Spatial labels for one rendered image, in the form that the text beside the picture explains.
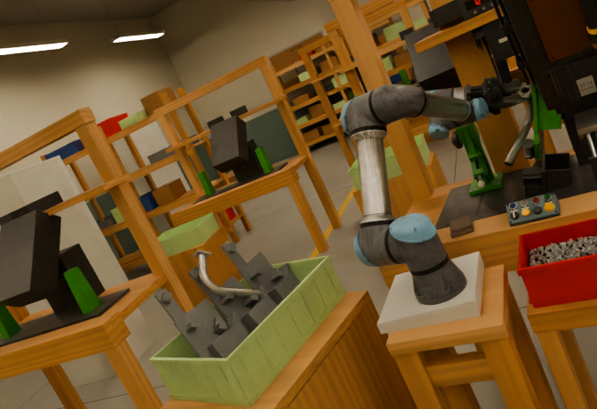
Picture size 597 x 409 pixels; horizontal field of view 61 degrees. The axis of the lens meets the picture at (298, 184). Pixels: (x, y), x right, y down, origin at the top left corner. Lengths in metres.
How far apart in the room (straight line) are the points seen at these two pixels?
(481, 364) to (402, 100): 0.76
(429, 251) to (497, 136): 0.96
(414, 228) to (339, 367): 0.62
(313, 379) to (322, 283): 0.37
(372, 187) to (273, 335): 0.58
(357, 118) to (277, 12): 11.02
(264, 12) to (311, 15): 1.15
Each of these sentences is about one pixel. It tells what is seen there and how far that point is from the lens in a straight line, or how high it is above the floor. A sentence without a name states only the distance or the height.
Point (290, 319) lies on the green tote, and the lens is 1.79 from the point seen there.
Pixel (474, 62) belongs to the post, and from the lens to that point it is 2.24.
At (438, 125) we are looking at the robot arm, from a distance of 1.91.
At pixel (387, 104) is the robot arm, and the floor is 1.43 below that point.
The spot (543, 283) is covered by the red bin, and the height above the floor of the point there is 0.87.
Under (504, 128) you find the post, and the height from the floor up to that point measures 1.07.
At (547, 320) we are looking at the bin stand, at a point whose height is 0.78.
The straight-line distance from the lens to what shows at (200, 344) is 1.88.
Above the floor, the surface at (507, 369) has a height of 0.72.
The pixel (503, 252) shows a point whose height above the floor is 0.82.
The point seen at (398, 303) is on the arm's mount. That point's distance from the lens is 1.59.
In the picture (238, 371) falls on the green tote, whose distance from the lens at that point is 1.63.
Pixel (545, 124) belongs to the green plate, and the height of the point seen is 1.13.
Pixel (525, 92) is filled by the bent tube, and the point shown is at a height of 1.23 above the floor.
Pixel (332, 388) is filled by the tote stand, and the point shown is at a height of 0.66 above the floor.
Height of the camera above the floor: 1.60
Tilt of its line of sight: 10 degrees down
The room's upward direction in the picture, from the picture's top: 25 degrees counter-clockwise
